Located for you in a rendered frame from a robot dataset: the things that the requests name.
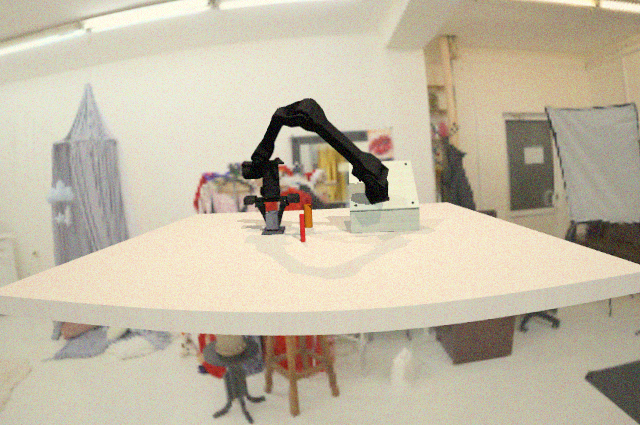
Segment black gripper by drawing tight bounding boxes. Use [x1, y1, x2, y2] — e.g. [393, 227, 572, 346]
[243, 178, 300, 225]

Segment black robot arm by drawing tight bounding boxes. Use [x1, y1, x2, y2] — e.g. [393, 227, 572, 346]
[242, 98, 390, 204]

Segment dark red peg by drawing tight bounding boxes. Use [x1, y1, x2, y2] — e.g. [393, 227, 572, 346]
[299, 214, 306, 242]

